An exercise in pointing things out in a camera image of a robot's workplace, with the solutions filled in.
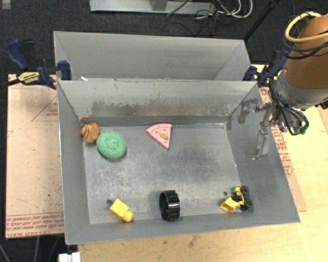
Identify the brown toy cookie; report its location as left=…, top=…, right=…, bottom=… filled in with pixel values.
left=80, top=122, right=101, bottom=144

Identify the yellow and black toy vehicle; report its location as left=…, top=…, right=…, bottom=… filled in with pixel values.
left=220, top=186, right=254, bottom=213

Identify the green round sponge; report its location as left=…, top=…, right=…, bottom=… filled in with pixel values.
left=95, top=130, right=127, bottom=160

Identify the pink wedge toy slice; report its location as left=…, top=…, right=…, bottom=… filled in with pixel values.
left=145, top=123, right=173, bottom=151

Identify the yellow toy block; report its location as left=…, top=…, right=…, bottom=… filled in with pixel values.
left=106, top=198, right=134, bottom=223

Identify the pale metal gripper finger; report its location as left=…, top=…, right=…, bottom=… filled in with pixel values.
left=252, top=128, right=273, bottom=161
left=237, top=98, right=261, bottom=124

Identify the black ribbed wheel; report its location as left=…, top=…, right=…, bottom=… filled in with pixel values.
left=159, top=190, right=180, bottom=222

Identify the brown cardboard board red print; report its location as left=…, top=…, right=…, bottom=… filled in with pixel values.
left=5, top=74, right=308, bottom=240

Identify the grey metal bin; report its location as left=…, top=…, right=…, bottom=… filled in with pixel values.
left=53, top=31, right=301, bottom=246

